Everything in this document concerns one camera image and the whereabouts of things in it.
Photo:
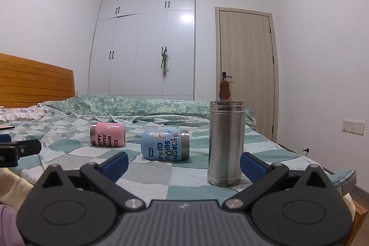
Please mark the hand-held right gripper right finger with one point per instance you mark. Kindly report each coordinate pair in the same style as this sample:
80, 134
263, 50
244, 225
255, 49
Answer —
253, 166

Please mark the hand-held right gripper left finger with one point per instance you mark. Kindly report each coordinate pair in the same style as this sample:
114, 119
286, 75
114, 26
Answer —
116, 166

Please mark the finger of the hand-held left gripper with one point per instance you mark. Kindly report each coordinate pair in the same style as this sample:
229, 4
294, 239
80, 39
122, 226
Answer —
28, 147
4, 138

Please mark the pink printed cup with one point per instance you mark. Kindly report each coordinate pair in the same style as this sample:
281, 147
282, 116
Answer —
108, 135

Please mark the blue printed cup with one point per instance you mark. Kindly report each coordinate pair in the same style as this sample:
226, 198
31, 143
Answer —
161, 145

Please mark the black phone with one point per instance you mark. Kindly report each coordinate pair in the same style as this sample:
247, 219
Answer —
6, 127

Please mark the cream cloth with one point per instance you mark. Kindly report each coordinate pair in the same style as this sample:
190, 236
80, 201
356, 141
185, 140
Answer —
13, 185

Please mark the ruffled floral pillow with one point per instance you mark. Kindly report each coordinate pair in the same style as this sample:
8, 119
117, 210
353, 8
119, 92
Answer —
26, 112

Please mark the tall stainless steel flask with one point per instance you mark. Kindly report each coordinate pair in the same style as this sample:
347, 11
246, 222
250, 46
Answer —
226, 145

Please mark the green checkered bedsheet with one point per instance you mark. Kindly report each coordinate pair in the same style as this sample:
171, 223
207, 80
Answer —
72, 145

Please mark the metal door stopper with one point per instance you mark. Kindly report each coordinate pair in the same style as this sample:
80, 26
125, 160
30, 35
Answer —
306, 149

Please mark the wooden headboard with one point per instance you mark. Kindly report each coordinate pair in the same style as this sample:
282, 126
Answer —
31, 84

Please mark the green floral quilt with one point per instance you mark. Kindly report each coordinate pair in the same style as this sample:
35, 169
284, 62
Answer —
129, 106

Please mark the purple cloth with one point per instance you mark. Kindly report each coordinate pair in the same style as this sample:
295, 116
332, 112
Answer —
8, 225

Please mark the brown plush pendant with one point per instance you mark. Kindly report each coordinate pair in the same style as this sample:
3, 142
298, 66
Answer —
224, 89

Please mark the beige wooden door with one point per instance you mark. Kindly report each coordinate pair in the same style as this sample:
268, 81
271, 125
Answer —
248, 61

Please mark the green hanging ornament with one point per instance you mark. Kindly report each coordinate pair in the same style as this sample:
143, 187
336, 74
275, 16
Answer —
165, 63

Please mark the white wardrobe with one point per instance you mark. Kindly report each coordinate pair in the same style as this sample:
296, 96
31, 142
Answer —
144, 47

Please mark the white wall socket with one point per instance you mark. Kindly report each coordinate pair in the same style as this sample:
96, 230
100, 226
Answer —
353, 126

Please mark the wooden bed frame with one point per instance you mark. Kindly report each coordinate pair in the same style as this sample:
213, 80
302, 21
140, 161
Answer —
360, 223

